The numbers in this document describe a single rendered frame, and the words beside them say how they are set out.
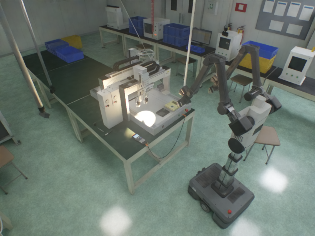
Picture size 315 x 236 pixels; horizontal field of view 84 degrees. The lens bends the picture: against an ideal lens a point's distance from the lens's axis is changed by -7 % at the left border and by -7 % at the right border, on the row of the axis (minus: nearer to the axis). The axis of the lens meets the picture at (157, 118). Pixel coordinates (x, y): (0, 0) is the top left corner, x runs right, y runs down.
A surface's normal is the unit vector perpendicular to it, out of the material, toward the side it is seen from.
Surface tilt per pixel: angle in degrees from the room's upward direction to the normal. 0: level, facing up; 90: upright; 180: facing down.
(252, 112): 63
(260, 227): 0
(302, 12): 90
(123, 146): 0
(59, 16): 90
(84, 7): 90
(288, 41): 90
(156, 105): 0
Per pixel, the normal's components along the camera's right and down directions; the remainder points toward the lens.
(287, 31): -0.70, 0.45
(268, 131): 0.03, -0.77
